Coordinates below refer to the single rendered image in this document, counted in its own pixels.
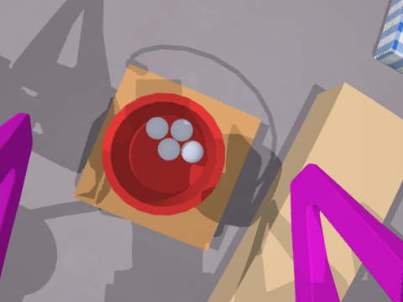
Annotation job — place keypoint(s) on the blue checked towel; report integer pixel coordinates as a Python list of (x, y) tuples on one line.
[(390, 48)]

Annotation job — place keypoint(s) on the grey marble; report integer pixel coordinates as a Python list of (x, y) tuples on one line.
[(181, 130), (169, 149), (192, 151), (157, 127)]

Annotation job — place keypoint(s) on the tan rectangular block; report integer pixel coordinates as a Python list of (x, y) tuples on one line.
[(359, 144)]

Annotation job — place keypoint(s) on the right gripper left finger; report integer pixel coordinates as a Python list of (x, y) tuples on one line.
[(15, 148)]

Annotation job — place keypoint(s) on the orange square coaster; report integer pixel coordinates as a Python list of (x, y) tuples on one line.
[(198, 225)]

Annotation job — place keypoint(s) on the red cup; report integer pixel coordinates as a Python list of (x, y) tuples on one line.
[(137, 173)]

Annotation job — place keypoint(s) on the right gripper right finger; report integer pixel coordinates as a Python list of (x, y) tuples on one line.
[(379, 249)]

